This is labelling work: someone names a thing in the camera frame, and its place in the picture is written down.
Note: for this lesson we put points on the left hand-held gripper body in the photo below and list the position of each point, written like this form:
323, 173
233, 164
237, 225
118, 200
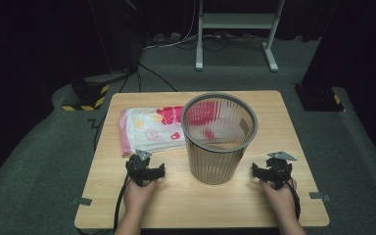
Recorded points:
138, 169

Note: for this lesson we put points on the transparent ribbed trash bin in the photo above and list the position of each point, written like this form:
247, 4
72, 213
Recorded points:
209, 166

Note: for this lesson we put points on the white metal stand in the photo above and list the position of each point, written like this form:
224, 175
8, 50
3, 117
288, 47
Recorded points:
238, 20

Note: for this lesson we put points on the pink printed plastic bag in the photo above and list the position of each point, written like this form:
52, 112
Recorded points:
150, 133

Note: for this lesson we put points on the black base with yellow mark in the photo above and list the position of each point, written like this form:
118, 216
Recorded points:
316, 98

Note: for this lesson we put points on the grey power strip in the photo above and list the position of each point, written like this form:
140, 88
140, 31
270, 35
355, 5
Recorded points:
163, 36

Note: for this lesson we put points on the grey tape piece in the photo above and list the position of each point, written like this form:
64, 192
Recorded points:
82, 201
319, 196

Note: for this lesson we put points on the person's left hand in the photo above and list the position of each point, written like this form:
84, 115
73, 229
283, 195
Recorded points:
137, 199

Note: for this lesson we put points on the person's right hand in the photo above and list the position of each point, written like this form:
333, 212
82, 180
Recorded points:
282, 202

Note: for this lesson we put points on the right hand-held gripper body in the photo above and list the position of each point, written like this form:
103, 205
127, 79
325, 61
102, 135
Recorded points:
279, 171

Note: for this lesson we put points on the black base with hazard stripes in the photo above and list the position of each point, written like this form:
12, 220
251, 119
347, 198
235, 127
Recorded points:
88, 94

